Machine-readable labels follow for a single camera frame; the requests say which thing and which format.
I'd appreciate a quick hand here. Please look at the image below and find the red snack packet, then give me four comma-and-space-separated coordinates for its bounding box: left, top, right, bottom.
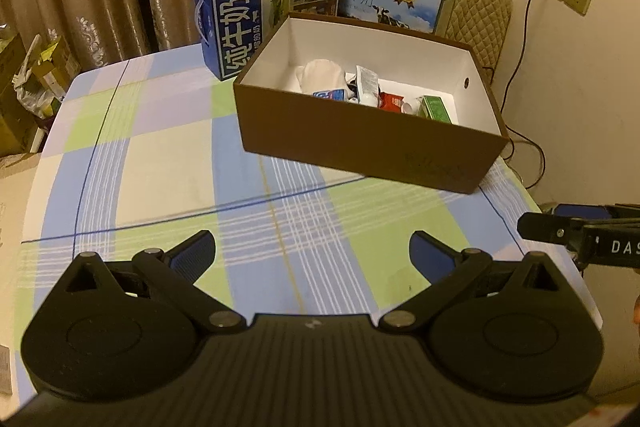
378, 92, 404, 113

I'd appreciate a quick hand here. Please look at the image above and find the white cream tube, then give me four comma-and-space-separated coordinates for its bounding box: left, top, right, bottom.
356, 65, 380, 107

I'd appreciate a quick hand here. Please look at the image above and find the small blue white box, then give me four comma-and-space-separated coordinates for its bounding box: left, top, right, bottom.
312, 89, 349, 102

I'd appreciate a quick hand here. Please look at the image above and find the cluttered cardboard pile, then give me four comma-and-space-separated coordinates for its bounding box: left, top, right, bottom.
1, 24, 80, 156

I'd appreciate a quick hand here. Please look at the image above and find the beige quilted cushion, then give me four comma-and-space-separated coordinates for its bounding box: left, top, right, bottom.
442, 0, 513, 83

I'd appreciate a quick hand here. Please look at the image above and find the small white pill bottle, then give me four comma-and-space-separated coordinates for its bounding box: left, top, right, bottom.
401, 98, 421, 115

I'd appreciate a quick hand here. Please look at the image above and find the black power cable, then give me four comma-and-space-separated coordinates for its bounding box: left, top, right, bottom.
482, 0, 564, 191

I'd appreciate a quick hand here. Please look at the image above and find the brown cardboard shoe box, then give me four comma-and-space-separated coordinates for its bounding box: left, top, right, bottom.
233, 13, 508, 194

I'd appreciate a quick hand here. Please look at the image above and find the white rolled sock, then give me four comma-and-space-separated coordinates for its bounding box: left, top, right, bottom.
295, 58, 347, 94

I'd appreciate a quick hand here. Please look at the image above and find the small green box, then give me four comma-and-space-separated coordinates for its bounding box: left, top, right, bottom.
418, 95, 451, 124

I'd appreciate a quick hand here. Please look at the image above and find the person's hand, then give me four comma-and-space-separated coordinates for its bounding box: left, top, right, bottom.
632, 296, 640, 325

